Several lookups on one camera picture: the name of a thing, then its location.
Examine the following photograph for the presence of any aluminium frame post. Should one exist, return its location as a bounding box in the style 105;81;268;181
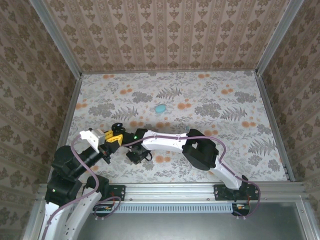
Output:
27;0;83;77
255;0;305;76

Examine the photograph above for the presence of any short aluminium frame upright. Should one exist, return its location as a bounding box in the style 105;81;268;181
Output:
22;194;48;240
296;197;316;240

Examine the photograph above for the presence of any grey slotted cable duct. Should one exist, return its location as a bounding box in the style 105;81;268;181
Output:
91;202;235;214

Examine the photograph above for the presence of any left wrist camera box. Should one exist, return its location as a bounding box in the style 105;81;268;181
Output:
79;128;105;154

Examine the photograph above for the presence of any aluminium table side rail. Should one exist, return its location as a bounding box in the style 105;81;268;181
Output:
47;74;83;183
254;73;297;182

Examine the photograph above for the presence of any grey steel sheet panel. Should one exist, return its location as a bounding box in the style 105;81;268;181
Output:
72;202;307;240

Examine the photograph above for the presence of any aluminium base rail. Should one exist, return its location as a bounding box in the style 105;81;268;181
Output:
37;182;307;202

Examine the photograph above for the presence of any small wired connector board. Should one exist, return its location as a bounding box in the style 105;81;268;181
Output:
232;203;251;216
92;203;117;213

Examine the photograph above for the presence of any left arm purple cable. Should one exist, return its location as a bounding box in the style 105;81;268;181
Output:
41;134;120;240

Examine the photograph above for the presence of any thin aluminium table edge rail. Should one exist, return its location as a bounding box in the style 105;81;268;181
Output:
81;69;258;75

